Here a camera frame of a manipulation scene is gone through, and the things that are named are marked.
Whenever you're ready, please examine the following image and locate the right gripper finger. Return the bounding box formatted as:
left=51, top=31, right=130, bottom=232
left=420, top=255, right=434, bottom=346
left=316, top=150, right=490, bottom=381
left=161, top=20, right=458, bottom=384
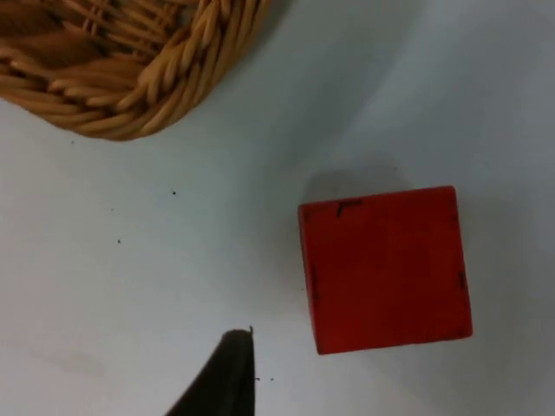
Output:
left=164, top=328, right=258, bottom=416

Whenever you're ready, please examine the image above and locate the pale brown wicker basket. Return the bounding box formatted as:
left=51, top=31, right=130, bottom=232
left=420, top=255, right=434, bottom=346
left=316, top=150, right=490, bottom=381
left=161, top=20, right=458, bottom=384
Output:
left=0, top=0, right=273, bottom=141

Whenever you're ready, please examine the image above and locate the red cube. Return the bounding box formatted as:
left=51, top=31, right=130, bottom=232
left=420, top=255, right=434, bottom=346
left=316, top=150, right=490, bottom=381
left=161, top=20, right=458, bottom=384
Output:
left=297, top=185, right=474, bottom=356

